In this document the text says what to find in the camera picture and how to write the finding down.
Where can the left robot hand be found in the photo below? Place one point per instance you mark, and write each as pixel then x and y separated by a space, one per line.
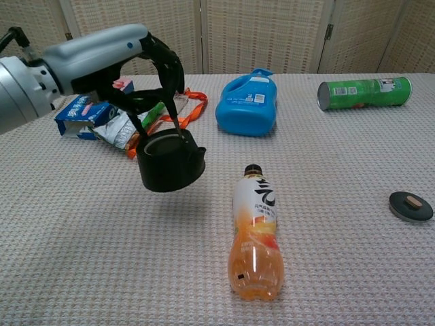
pixel 98 54

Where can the black cast iron teapot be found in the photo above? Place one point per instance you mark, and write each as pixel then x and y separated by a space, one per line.
pixel 170 173

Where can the black lid with cork knob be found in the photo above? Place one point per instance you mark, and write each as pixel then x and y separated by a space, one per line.
pixel 400 203

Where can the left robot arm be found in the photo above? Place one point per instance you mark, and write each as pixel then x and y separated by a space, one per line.
pixel 17 91

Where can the blue Oreo cookie box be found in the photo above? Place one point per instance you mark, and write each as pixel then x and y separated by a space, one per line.
pixel 78 113

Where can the green silver snack bag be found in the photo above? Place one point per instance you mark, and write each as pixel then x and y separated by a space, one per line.
pixel 113 132

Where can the clear badge holder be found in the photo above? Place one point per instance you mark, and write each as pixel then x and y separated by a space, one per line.
pixel 182 103

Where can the blue detergent bottle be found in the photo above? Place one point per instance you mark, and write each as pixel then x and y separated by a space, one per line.
pixel 244 115

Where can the woven folding screen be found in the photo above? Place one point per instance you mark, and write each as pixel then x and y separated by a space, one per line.
pixel 265 34

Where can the beige woven tablecloth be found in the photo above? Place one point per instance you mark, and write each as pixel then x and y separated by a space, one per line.
pixel 136 271

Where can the orange juice plastic bottle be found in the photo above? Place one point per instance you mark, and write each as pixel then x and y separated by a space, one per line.
pixel 255 265

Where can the green chips can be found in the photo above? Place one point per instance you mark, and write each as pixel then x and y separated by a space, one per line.
pixel 363 93

